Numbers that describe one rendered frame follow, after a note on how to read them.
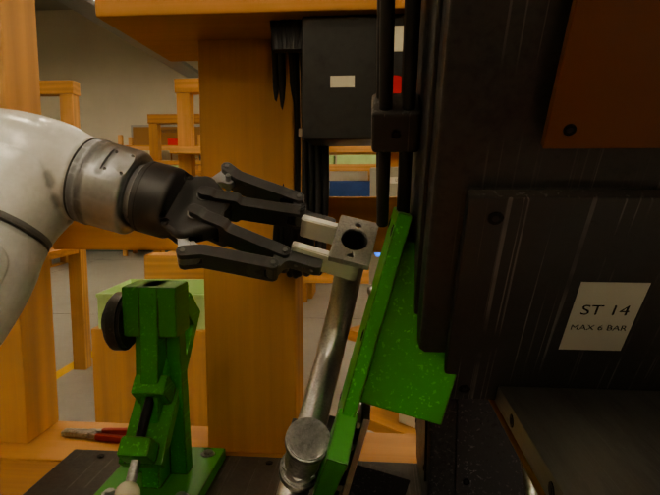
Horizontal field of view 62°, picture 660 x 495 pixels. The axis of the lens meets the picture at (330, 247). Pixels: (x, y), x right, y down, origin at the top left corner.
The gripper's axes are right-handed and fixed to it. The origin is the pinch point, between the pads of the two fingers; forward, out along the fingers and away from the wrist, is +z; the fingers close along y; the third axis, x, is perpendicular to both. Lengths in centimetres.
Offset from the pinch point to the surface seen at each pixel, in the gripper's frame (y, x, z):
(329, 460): -20.8, -1.9, 5.1
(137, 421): -15.1, 25.8, -18.0
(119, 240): 14, 33, -36
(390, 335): -11.1, -5.6, 7.2
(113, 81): 733, 662, -536
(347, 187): 472, 497, -36
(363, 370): -14.1, -4.4, 5.9
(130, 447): -18.8, 22.7, -16.6
